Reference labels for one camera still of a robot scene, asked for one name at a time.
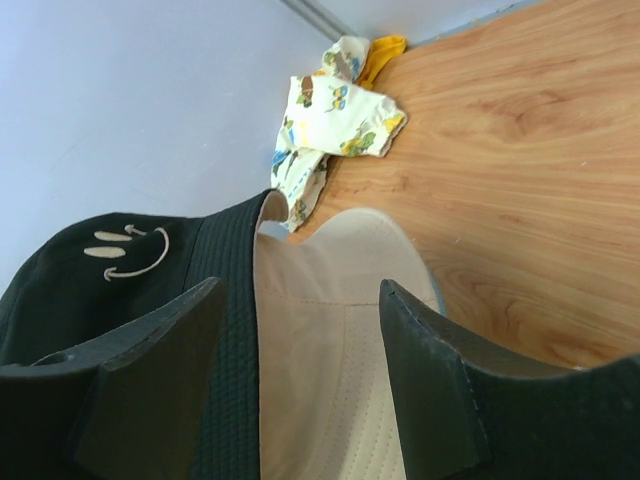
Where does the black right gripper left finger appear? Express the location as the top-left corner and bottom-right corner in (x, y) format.
(1, 278), (226, 479)

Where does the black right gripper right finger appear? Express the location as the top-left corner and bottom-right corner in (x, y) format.
(379, 280), (639, 479)

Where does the black pink-lined hat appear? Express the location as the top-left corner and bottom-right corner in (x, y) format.
(1, 189), (287, 479)

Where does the beige bucket hat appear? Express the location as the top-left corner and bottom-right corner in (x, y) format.
(254, 208), (441, 479)

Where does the cartoon print cloth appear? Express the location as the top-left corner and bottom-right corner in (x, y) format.
(271, 36), (408, 232)

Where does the small yellow object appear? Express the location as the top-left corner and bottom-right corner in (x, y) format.
(355, 35), (408, 90)

